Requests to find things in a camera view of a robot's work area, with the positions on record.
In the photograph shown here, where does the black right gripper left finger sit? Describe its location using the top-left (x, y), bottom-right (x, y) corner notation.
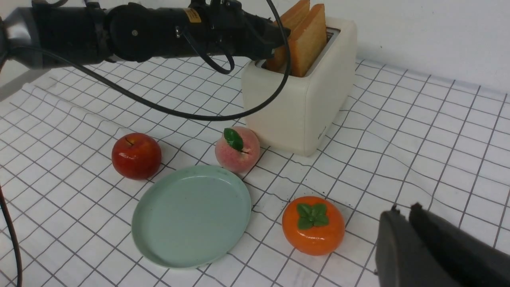
top-left (375, 206), bottom-right (460, 287)

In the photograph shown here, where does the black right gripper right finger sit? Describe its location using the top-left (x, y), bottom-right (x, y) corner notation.
top-left (409, 203), bottom-right (510, 287)

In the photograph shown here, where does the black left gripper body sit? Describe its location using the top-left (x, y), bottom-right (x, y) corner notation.
top-left (187, 0), bottom-right (291, 61)

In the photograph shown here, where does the toast slice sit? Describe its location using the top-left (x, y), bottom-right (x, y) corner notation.
top-left (266, 0), bottom-right (310, 72)
top-left (288, 3), bottom-right (327, 77)

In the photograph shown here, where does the cream white toaster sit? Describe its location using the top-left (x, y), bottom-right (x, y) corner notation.
top-left (244, 17), bottom-right (357, 156)

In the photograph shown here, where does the orange persimmon with green leaf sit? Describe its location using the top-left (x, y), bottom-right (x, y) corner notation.
top-left (282, 196), bottom-right (345, 256)

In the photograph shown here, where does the pink peach with leaf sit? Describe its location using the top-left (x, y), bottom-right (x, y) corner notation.
top-left (215, 126), bottom-right (261, 174)

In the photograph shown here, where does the red apple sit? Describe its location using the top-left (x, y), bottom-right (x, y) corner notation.
top-left (111, 133), bottom-right (162, 180)

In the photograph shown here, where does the mint green plate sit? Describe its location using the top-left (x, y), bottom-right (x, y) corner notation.
top-left (131, 165), bottom-right (253, 269)

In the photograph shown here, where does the white grid tablecloth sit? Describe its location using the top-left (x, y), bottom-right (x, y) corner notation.
top-left (0, 60), bottom-right (510, 287)

